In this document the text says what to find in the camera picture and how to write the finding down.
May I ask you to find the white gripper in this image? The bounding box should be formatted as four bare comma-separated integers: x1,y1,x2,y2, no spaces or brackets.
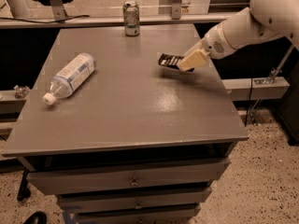
178,22,236,72

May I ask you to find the black rxbar chocolate wrapper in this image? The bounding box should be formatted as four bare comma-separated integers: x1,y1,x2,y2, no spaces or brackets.
158,53,183,70

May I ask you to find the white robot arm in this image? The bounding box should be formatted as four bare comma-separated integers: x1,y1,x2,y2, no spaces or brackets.
178,0,299,71

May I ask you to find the clear plastic bottle blue label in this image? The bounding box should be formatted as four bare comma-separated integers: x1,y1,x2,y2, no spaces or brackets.
43,53,95,105

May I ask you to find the green white soda can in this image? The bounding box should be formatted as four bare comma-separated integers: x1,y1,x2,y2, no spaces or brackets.
122,1,140,36

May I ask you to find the grey drawer cabinet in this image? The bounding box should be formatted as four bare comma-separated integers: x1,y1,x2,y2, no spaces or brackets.
1,23,249,224

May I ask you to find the bottom grey drawer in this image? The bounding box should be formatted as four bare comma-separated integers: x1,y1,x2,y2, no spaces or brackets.
76,204,200,224

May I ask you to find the grey drawer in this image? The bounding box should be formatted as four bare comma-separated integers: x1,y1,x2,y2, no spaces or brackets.
58,187,211,213
76,204,200,224
28,158,230,195

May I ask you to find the small clear glass object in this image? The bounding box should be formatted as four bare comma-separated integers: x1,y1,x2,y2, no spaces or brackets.
14,85,30,99

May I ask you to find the white pipe top left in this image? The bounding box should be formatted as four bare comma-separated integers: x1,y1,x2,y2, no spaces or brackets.
5,0,32,19

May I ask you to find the top grey drawer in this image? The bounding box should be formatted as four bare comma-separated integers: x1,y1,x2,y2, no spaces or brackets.
28,158,230,195

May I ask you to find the middle grey drawer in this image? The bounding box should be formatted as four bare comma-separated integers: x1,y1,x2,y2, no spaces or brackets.
58,187,211,213

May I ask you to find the black cabinet leg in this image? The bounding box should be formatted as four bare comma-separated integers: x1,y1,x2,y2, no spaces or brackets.
17,169,31,202

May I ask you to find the black shoe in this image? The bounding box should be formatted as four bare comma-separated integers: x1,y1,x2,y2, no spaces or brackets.
23,211,47,224

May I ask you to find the metal bracket centre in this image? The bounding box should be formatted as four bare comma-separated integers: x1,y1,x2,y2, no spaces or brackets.
171,0,182,20

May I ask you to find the metal bracket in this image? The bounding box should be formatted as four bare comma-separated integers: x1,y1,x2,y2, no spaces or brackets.
171,0,182,20
49,0,67,21

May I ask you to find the black cable on ledge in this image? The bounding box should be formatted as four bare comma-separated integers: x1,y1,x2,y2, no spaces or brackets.
0,14,91,24

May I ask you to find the metal bracket left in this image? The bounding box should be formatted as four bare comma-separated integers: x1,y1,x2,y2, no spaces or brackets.
49,0,67,21

